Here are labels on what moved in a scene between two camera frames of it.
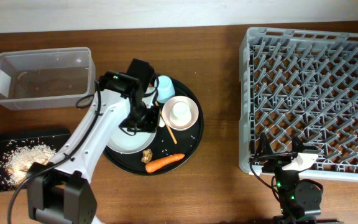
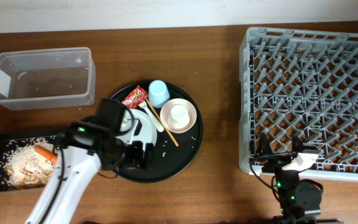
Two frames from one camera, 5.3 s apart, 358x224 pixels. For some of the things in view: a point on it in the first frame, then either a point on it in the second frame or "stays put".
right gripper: [276, 161] stays put
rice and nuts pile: [19, 159] stays put
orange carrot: [153, 165] to [51, 156]
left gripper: [151, 126] to [135, 162]
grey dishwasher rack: [320, 86] stays put
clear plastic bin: [31, 79] stays put
